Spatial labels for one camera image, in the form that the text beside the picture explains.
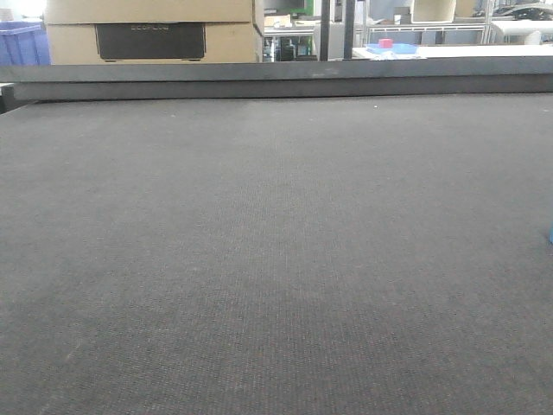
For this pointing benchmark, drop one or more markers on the dark grey conveyor belt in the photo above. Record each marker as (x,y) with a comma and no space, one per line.
(310,256)

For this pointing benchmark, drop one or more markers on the small red block far table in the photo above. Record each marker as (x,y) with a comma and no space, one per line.
(385,43)

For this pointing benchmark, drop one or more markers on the blue crate behind conveyor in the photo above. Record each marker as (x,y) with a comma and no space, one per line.
(24,44)

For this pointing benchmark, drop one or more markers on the cardboard box with black label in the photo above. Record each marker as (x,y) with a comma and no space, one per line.
(162,42)

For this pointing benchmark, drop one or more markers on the blue tray on far table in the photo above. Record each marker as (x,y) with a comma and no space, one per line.
(402,48)

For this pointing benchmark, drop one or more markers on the white far table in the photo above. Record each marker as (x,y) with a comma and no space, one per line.
(457,51)

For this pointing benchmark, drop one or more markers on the beige open box on shelf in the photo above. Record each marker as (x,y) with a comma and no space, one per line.
(432,11)

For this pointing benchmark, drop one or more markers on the upper cardboard box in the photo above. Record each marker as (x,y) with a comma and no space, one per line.
(130,11)

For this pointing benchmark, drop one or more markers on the black vertical post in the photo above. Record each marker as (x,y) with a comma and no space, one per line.
(325,24)

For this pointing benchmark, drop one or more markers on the grey conveyor side rail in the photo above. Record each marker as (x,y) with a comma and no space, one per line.
(283,80)

